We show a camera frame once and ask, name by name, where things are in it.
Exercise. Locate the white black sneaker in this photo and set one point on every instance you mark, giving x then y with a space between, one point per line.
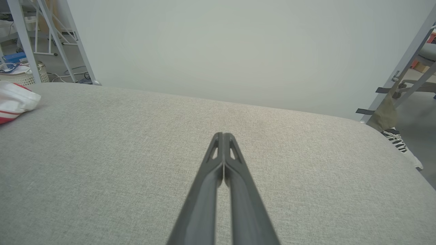
402 146

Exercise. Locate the grey slanted frame post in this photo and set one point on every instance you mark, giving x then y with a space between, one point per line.
405 61

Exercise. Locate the white woven laundry basket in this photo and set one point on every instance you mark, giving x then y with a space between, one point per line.
24 77

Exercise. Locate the red white basketball jersey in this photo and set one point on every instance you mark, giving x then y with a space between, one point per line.
15 100

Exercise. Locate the white backdrop board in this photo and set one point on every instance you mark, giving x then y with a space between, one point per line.
238 51

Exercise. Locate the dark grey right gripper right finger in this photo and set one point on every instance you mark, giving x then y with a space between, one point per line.
248 211

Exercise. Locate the white metal rack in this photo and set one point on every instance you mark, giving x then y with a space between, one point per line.
51 30

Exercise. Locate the grey office chair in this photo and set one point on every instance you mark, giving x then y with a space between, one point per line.
425 58

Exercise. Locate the khaki trouser leg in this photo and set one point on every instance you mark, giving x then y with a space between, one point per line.
385 115

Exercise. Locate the grey metal frame post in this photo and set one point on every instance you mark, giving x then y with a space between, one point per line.
24 37

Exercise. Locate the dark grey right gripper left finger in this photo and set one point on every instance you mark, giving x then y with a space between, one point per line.
201 204

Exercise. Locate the blue box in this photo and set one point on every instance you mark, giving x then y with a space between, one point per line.
14 57

